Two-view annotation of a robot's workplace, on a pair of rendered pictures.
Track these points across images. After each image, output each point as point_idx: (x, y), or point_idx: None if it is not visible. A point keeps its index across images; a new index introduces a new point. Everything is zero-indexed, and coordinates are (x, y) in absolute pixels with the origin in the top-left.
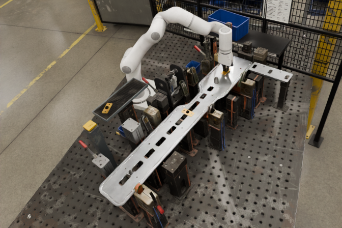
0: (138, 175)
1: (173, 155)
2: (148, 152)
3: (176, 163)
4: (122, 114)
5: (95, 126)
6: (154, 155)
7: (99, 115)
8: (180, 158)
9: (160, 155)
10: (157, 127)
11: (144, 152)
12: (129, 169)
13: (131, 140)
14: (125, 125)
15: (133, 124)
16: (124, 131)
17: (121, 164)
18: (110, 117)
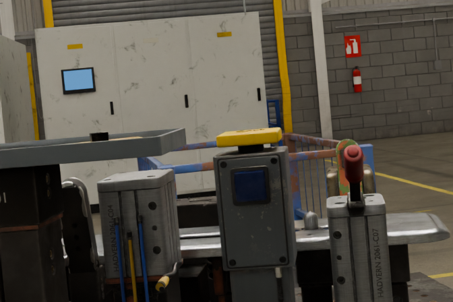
0: (303, 223)
1: (180, 203)
2: (185, 276)
3: (201, 198)
4: (60, 238)
5: (234, 150)
6: (202, 230)
7: (170, 131)
8: (180, 200)
9: (193, 228)
10: (65, 253)
11: (207, 238)
12: (305, 232)
13: (176, 253)
14: (152, 174)
15: (133, 172)
16: (164, 209)
17: (303, 237)
18: (157, 130)
